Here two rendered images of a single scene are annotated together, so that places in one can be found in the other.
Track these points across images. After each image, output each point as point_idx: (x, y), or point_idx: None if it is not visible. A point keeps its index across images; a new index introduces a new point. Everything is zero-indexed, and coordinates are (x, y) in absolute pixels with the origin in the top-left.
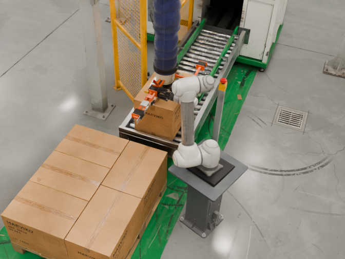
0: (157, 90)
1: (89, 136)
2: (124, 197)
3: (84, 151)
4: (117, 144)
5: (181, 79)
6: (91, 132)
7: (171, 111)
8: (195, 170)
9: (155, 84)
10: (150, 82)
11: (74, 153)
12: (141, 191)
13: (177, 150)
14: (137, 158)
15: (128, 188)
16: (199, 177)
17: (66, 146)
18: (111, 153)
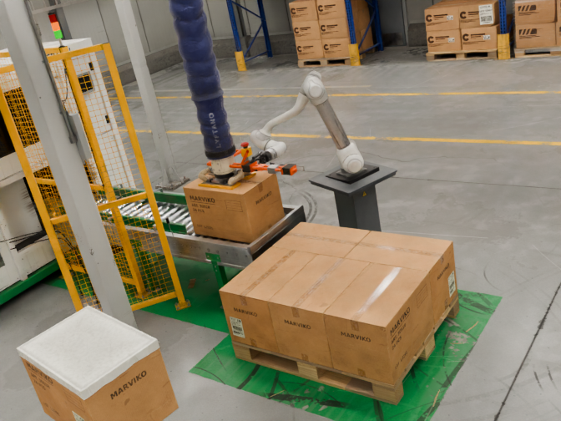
0: (255, 160)
1: (251, 276)
2: (367, 240)
3: (280, 276)
4: (275, 254)
5: (310, 80)
6: (243, 275)
7: (275, 174)
8: (356, 176)
9: (245, 158)
10: (214, 188)
11: (281, 283)
12: (361, 231)
13: (348, 156)
14: (305, 238)
15: (353, 240)
16: (364, 176)
17: (264, 291)
18: (290, 256)
